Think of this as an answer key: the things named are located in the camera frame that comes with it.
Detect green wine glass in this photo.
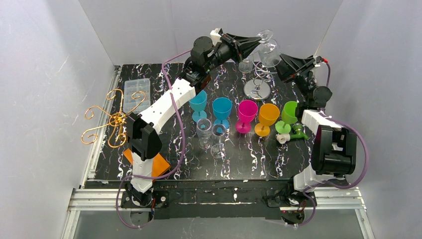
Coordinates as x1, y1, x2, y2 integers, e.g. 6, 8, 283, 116
275, 101, 298, 134

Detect orange wine glass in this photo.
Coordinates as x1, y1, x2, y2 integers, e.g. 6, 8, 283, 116
254, 103, 280, 137

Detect blue wine glass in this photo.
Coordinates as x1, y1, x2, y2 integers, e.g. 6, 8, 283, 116
189, 91, 207, 122
212, 97, 232, 130

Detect pink wine glass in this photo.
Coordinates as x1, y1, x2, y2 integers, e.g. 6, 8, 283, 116
235, 100, 258, 134

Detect clear wine glass front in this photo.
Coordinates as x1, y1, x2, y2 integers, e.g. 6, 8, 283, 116
211, 124, 226, 158

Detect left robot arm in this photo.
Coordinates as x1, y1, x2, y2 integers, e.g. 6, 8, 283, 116
126, 28, 262, 198

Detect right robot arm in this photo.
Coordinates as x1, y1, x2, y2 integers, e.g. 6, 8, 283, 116
275, 53, 357, 206

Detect upright blue wine glass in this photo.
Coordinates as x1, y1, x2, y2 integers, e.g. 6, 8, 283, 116
189, 91, 207, 122

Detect green white pipe fitting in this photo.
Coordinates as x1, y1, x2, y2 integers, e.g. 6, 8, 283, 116
276, 124, 309, 144

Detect clear plastic organizer box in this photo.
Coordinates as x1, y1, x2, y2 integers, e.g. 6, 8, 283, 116
123, 78, 151, 114

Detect silver wire glass rack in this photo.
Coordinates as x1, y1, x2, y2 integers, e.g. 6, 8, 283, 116
243, 52, 276, 101

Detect aluminium base frame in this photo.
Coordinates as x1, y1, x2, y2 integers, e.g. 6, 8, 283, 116
62, 182, 374, 239

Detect gold wire rack wooden base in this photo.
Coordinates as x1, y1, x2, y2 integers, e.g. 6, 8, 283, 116
81, 89, 171, 177

